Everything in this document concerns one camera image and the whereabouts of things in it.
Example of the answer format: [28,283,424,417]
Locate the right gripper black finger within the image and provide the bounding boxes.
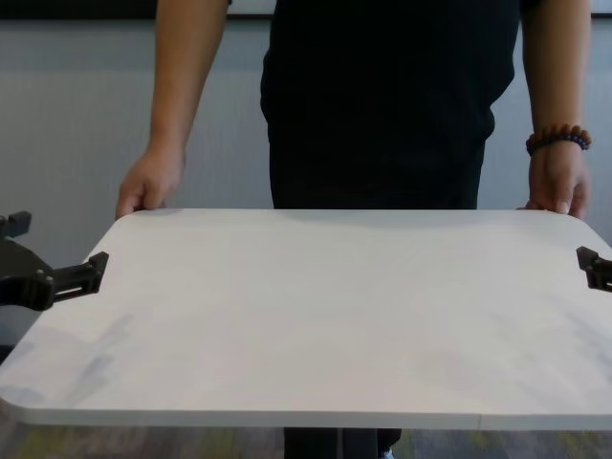
[576,246,612,294]

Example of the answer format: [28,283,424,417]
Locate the person's right forearm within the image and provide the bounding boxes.
[145,0,234,154]

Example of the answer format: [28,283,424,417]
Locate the brown bead bracelet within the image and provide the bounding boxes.
[525,124,593,158]

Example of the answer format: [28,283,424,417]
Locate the person's left forearm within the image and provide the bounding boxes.
[518,0,594,140]

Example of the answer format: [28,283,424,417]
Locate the person's right hand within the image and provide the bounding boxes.
[116,142,186,220]

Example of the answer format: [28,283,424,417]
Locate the white height-adjustable table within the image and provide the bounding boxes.
[0,208,612,459]

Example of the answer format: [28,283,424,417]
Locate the person's left hand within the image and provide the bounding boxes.
[515,150,593,221]

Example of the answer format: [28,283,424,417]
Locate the black short sleeve shirt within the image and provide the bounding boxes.
[224,0,525,211]

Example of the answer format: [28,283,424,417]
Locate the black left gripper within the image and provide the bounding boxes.
[0,211,110,312]

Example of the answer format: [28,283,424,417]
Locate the black trousers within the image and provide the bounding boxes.
[284,426,401,459]

